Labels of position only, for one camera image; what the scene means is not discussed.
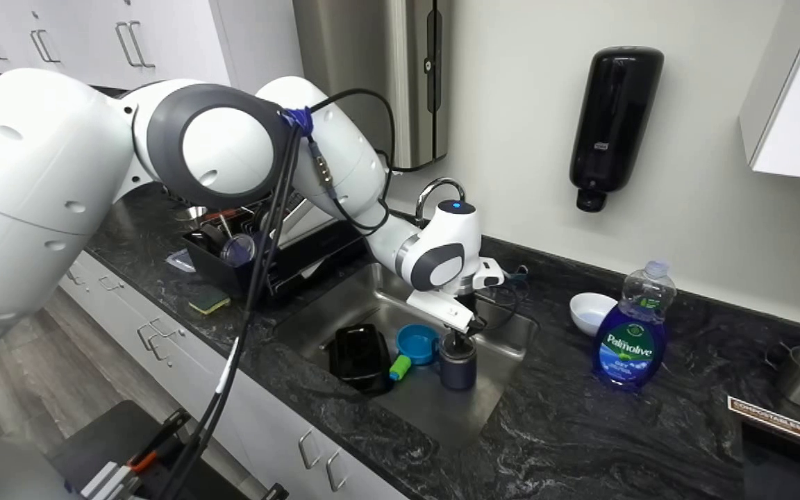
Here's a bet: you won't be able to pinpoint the dark blue metal cup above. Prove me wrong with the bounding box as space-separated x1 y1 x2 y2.
439 345 478 392

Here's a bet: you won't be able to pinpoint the green small cup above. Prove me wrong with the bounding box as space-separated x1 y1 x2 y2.
390 356 414 380

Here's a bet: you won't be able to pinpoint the black dish rack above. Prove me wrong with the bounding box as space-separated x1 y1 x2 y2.
183 207 369 306

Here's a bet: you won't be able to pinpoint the stainless steel sink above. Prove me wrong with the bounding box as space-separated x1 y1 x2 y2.
279 263 537 448

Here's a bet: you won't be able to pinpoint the chrome faucet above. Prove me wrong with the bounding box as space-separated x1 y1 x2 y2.
414 175 535 292

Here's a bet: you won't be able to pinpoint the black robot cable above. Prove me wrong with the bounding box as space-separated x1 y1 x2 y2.
154 85 404 500

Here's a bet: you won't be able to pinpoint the blue dish soap bottle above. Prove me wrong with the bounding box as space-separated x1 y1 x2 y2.
594 260 679 388

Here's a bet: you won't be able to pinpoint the black wall soap dispenser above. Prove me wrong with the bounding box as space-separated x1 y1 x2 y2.
571 48 665 210

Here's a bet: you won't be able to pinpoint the white base cabinets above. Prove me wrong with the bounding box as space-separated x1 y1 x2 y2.
62 252 405 500

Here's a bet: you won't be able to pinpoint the black plastic container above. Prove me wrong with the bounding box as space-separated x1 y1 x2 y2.
328 325 392 394

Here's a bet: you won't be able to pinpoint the blue round bowl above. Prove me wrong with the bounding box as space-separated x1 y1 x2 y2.
397 325 439 366

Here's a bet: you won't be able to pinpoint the yellow green sponge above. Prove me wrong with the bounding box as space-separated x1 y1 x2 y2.
187 285 232 317

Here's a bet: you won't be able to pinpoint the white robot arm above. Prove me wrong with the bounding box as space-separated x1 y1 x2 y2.
0 66 489 500

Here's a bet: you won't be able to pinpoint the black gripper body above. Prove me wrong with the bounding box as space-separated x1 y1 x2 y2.
450 317 489 349

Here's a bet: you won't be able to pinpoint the black tool cart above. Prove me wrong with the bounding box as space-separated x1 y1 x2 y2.
51 400 261 500

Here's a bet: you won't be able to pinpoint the steel paper towel dispenser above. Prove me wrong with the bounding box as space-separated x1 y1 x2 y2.
292 0 450 169

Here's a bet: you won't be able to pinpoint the white small bowl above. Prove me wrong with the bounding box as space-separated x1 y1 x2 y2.
571 292 617 335

